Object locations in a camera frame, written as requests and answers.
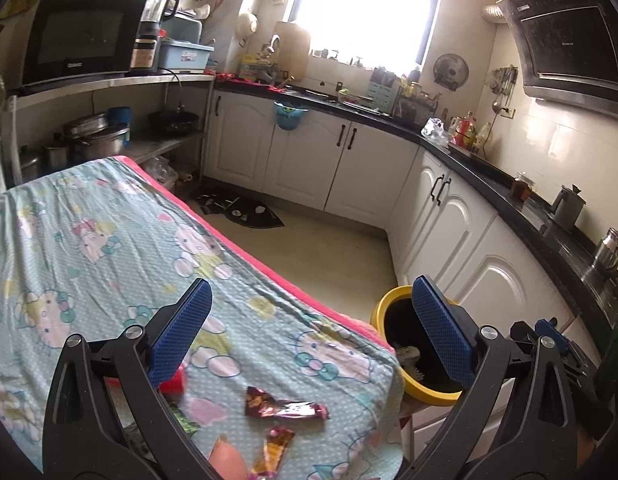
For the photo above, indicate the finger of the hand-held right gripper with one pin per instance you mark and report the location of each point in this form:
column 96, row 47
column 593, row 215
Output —
column 521, row 335
column 546, row 327

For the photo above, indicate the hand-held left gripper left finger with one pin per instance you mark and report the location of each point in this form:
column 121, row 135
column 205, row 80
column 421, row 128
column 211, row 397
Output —
column 181, row 335

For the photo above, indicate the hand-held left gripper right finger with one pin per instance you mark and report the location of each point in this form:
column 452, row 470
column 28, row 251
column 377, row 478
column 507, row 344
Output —
column 441, row 330

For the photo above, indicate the yellow trash bin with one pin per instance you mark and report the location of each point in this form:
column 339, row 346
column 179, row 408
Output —
column 379, row 312

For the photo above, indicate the red plastic piece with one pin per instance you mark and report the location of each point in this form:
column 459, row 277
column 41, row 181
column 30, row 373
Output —
column 175, row 385

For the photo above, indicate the green snack wrapper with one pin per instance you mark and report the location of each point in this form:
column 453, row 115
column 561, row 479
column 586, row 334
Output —
column 185, row 420

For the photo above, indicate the steel kettle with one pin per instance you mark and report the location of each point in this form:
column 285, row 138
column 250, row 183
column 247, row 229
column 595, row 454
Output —
column 609, row 252

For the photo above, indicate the steel pitcher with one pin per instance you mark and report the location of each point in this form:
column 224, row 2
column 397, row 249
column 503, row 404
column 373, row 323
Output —
column 568, row 207

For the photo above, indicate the maroon foil candy wrapper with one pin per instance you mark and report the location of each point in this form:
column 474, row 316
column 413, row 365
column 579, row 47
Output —
column 284, row 407

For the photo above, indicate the brown glass cup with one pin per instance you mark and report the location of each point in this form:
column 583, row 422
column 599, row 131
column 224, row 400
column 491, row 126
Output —
column 522, row 187

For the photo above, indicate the gold foil candy wrapper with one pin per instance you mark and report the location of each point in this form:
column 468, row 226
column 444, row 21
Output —
column 274, row 452

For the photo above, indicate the black kitchen countertop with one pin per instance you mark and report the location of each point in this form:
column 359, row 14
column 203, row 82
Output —
column 489, row 180

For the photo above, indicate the crumpled clear bag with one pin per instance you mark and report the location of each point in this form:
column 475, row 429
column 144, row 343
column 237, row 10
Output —
column 160, row 172

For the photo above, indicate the white kitchen cabinets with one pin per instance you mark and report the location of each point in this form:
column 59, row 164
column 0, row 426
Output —
column 369, row 170

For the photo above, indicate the cooking oil bottles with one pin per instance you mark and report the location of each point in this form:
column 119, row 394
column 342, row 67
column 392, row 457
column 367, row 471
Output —
column 471, row 132

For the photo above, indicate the clear plastic bag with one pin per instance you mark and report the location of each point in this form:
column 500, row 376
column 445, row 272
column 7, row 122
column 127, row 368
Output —
column 434, row 130

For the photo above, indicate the black wok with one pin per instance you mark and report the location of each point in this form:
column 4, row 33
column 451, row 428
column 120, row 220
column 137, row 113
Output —
column 173, row 121

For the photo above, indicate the small steel pot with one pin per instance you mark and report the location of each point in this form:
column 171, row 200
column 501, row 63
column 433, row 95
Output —
column 57, row 152

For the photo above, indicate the black dish rack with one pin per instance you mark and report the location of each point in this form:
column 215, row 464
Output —
column 419, row 105

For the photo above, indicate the blue cup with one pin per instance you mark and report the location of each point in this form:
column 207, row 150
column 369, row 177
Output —
column 120, row 116

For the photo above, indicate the steel steamer tray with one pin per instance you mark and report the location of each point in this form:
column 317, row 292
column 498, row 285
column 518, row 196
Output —
column 86, row 124

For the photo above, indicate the blue hanging basket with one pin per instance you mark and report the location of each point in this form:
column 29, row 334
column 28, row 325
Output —
column 290, row 117

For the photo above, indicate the hanging kitchen utensils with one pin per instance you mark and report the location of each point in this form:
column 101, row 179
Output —
column 504, row 87

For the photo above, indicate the teal countertop organizer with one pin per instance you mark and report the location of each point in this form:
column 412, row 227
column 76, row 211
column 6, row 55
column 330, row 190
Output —
column 384, row 87

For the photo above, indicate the metal kitchen shelf rack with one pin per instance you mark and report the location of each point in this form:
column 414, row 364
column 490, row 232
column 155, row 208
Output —
column 114, row 85

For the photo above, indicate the red cloth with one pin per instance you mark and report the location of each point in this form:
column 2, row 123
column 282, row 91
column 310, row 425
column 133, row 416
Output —
column 249, row 82

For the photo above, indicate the yellow green package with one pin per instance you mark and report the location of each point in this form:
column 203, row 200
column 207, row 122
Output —
column 256, row 67

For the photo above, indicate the blue plastic dish box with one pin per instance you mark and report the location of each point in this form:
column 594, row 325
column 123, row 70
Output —
column 185, row 56

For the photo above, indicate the black range hood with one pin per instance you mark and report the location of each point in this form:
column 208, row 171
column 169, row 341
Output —
column 569, row 45

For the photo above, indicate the beige cutting board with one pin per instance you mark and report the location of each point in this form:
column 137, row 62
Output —
column 291, row 50

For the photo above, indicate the pale blue container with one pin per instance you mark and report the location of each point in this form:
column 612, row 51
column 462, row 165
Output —
column 186, row 29

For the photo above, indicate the black blender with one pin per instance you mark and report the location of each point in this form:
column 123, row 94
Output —
column 151, row 25

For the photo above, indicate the black microwave oven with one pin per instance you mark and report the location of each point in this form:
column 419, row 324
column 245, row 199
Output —
column 81, row 40

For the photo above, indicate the kitchen window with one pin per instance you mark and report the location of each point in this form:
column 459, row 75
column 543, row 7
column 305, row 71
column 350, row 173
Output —
column 369, row 5

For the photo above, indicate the wall power outlet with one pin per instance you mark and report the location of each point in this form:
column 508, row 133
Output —
column 508, row 112

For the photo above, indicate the small wall fan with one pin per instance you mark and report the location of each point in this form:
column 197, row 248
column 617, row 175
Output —
column 451, row 72

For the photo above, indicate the silver exhaust duct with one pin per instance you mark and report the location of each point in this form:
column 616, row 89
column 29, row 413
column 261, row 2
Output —
column 493, row 12

